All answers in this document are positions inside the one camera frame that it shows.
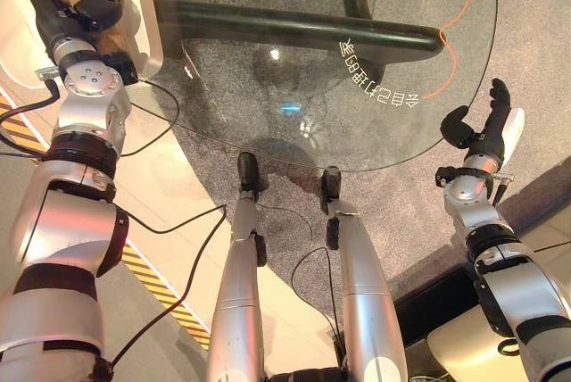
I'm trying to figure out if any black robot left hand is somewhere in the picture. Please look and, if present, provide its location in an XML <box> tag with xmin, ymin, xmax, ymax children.
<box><xmin>21</xmin><ymin>0</ymin><xmax>126</xmax><ymax>52</ymax></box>

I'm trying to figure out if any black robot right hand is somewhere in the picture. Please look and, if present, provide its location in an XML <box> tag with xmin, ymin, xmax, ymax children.
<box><xmin>439</xmin><ymin>78</ymin><xmax>526</xmax><ymax>165</ymax></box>

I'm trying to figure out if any white rounded basket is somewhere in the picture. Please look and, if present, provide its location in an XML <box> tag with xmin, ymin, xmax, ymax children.
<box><xmin>426</xmin><ymin>304</ymin><xmax>539</xmax><ymax>382</ymax></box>

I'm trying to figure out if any white rounded cabinet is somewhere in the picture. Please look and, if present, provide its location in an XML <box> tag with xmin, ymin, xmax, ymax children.
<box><xmin>0</xmin><ymin>0</ymin><xmax>165</xmax><ymax>89</ymax></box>

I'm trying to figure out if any black flat box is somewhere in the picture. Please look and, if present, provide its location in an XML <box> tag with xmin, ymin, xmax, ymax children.
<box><xmin>393</xmin><ymin>264</ymin><xmax>484</xmax><ymax>349</ymax></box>

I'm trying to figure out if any silver robot right leg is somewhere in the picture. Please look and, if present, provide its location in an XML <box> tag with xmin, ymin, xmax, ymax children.
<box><xmin>319</xmin><ymin>166</ymin><xmax>410</xmax><ymax>382</ymax></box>

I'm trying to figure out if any silver robot leg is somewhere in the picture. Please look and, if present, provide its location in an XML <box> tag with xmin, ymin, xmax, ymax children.
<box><xmin>206</xmin><ymin>151</ymin><xmax>269</xmax><ymax>382</ymax></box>
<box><xmin>319</xmin><ymin>166</ymin><xmax>410</xmax><ymax>382</ymax></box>

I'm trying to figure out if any black tubular table base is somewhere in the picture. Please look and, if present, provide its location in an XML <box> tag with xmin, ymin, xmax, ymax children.
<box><xmin>176</xmin><ymin>0</ymin><xmax>443</xmax><ymax>85</ymax></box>

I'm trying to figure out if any yellow black hazard tape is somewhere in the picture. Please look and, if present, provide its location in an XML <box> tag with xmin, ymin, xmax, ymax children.
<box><xmin>0</xmin><ymin>90</ymin><xmax>211</xmax><ymax>351</ymax></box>

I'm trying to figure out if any silver robot left leg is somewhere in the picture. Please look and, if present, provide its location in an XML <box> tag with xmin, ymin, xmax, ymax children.
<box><xmin>206</xmin><ymin>151</ymin><xmax>269</xmax><ymax>382</ymax></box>

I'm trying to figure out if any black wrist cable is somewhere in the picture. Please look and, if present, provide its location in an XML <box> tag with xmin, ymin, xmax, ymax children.
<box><xmin>0</xmin><ymin>67</ymin><xmax>62</xmax><ymax>134</ymax></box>

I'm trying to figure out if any thin black floor cable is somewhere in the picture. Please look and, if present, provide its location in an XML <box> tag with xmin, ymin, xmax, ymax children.
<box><xmin>118</xmin><ymin>79</ymin><xmax>181</xmax><ymax>158</ymax></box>

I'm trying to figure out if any black looped leg cable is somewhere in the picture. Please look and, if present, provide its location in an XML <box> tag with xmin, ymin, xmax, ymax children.
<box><xmin>291</xmin><ymin>246</ymin><xmax>345</xmax><ymax>359</ymax></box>

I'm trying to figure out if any long black cable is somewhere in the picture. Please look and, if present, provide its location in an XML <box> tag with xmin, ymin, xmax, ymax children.
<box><xmin>108</xmin><ymin>203</ymin><xmax>228</xmax><ymax>368</ymax></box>

